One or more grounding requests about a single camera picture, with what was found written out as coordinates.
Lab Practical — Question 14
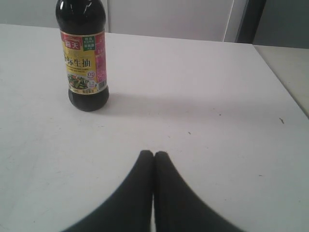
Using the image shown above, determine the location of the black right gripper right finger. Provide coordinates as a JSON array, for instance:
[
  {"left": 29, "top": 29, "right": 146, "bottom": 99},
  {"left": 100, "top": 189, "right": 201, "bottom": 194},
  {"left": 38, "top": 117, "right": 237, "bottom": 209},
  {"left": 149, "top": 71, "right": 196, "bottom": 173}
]
[{"left": 154, "top": 151, "right": 242, "bottom": 232}]

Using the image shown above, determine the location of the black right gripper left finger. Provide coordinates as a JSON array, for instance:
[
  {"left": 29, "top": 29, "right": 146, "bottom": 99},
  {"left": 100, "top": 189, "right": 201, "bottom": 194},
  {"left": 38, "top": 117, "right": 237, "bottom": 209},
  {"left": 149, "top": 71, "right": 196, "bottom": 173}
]
[{"left": 65, "top": 150, "right": 154, "bottom": 232}]

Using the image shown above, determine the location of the soy sauce bottle gold cap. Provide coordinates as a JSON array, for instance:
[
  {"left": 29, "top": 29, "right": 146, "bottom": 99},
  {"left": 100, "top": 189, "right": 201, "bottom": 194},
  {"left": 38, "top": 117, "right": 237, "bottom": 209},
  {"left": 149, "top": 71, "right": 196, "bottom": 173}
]
[{"left": 56, "top": 0, "right": 109, "bottom": 112}]

